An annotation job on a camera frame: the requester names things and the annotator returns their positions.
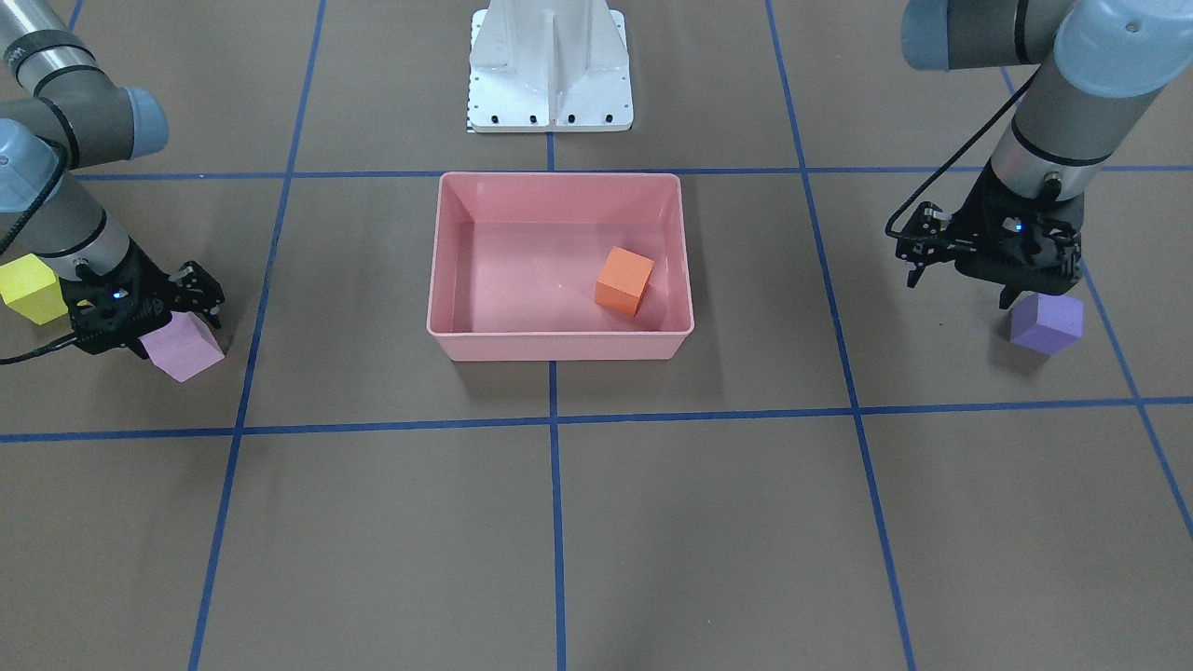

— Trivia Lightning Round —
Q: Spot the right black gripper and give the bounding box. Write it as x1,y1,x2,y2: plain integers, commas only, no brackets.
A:
64,242,177,357

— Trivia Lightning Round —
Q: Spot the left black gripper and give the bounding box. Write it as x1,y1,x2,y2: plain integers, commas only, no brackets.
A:
954,166,1084,310

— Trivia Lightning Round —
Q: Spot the purple foam cube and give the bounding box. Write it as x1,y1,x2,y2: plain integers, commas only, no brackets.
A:
1008,294,1086,356

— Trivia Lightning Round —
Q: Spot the pink foam cube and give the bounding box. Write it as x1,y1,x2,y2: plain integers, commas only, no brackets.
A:
138,310,225,382

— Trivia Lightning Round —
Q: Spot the orange foam cube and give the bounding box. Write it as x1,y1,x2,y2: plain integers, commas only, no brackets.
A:
593,246,655,318

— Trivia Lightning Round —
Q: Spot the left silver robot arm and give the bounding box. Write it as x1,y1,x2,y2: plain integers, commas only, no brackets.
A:
884,1,1192,309

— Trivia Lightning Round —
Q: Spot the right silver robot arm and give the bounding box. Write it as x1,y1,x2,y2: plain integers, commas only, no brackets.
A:
4,1,185,361

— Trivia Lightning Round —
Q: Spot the pink plastic bin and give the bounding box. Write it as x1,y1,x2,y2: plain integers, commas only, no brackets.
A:
426,171,696,362

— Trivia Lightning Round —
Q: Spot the yellow foam cube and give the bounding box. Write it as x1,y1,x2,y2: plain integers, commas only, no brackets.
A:
1,253,68,324

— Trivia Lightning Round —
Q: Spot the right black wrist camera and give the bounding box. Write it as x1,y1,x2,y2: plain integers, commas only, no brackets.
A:
166,261,225,330

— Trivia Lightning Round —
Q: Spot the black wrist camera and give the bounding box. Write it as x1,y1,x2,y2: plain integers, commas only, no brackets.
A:
894,202,957,289
166,261,225,330

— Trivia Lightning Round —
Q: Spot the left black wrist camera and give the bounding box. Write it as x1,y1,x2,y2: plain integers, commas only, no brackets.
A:
894,202,957,289

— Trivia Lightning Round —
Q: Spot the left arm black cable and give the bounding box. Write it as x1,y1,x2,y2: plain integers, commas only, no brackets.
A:
885,70,1037,240

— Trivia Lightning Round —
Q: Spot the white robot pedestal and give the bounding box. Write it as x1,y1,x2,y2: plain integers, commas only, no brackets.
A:
466,1,635,133

